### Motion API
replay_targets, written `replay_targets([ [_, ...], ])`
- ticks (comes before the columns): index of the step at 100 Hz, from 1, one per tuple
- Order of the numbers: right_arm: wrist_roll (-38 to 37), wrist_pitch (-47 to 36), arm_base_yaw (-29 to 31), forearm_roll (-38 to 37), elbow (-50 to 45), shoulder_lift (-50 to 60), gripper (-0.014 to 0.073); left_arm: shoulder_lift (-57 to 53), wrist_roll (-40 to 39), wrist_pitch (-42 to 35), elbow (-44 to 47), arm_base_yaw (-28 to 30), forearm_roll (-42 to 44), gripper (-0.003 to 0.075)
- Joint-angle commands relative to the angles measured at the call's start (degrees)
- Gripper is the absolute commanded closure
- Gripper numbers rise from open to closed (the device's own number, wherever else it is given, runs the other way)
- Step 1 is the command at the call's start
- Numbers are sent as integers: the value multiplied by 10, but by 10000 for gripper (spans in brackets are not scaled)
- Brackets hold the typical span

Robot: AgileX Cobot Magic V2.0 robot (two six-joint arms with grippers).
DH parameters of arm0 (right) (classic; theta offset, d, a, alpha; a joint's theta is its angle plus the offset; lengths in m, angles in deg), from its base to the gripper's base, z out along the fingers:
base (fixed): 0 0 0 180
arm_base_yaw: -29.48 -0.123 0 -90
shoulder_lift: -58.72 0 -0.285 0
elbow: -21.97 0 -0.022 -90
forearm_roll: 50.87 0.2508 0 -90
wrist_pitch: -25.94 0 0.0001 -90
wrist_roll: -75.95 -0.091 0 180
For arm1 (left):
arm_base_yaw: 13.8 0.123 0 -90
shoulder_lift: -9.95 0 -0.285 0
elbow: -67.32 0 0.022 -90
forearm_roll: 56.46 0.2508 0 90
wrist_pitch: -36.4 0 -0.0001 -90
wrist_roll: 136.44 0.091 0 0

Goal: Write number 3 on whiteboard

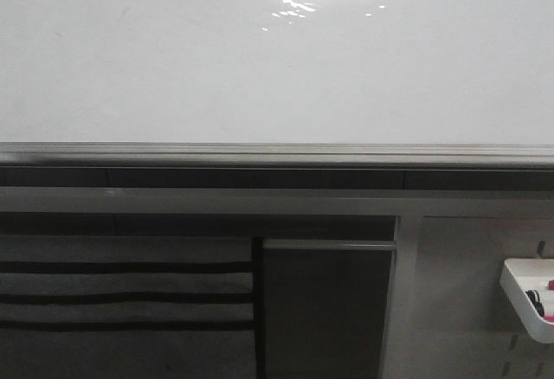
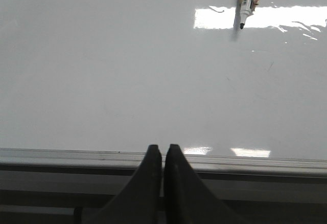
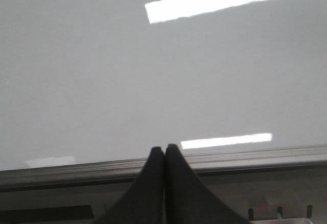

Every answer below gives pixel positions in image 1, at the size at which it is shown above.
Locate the grey metal whiteboard stand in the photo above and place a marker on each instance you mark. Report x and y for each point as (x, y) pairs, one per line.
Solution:
(323, 241)

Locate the white perforated side panel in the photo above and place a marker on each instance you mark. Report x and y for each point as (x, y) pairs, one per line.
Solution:
(448, 316)

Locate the black capped whiteboard marker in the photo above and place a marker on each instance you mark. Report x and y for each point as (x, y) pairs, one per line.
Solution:
(542, 296)

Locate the white whiteboard surface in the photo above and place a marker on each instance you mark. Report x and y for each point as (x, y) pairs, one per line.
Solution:
(408, 83)

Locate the grey fabric pocket organizer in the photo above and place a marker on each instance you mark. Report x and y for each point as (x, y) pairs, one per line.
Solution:
(127, 307)

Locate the white plastic marker tray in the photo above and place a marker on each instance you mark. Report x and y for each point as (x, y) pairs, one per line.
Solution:
(518, 276)

